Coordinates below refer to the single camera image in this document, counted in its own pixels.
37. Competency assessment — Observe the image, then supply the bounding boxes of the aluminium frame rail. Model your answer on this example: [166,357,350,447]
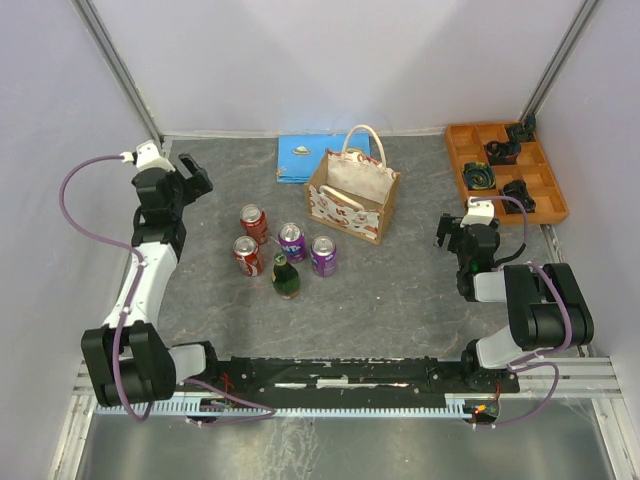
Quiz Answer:
[72,355,623,399]

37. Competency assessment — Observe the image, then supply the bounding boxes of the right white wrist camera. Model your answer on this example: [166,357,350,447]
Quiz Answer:
[460,197,495,227]

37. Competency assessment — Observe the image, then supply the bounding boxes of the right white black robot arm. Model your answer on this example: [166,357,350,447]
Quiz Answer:
[436,213,595,391]

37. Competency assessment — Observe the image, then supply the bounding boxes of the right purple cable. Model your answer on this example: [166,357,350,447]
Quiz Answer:
[469,195,574,431]

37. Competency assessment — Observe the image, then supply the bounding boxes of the patterned canvas tote bag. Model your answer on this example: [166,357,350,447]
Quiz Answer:
[304,124,401,245]

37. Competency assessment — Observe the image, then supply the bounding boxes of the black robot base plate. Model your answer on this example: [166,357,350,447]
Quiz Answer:
[196,357,520,410]

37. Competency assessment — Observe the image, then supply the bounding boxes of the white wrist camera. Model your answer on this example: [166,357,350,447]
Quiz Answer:
[121,140,176,172]
[460,197,495,227]

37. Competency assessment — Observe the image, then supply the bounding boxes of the rolled dark sock left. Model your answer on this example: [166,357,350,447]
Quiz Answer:
[462,162,496,191]

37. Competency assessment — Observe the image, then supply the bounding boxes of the red soda can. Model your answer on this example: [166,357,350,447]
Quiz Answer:
[240,204,269,245]
[233,236,264,277]

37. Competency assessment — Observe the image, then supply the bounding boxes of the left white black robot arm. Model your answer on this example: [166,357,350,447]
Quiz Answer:
[81,153,221,407]

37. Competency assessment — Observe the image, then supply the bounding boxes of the blue printed folded cloth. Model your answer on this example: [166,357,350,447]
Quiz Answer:
[276,133,346,184]

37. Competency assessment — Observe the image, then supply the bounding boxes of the purple soda can front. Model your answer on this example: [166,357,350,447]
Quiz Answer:
[278,222,307,263]

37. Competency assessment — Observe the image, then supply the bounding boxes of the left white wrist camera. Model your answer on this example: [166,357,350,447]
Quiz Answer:
[121,140,176,172]

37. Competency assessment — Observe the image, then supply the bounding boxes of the rolled dark sock top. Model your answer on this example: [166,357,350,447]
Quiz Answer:
[505,113,537,143]

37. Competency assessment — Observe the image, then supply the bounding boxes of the blue slotted cable duct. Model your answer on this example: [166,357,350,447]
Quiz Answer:
[94,393,474,418]

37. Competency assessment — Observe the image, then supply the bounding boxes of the rolled dark sock middle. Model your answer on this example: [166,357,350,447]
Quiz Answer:
[484,141,521,166]

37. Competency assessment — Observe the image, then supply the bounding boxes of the dark green glass bottle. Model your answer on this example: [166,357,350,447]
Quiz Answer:
[272,252,301,300]

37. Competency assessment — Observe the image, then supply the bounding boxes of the purple soda can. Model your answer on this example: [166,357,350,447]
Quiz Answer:
[278,222,307,263]
[310,236,337,277]

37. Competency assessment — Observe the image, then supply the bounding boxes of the rolled dark sock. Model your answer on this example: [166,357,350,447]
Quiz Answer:
[484,141,521,166]
[500,179,536,214]
[505,113,537,143]
[462,162,496,191]

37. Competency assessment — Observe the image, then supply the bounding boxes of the rolled dark sock bottom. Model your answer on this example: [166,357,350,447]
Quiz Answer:
[500,179,536,214]

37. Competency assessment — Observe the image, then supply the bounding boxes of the orange compartment tray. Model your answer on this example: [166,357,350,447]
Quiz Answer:
[445,122,569,224]

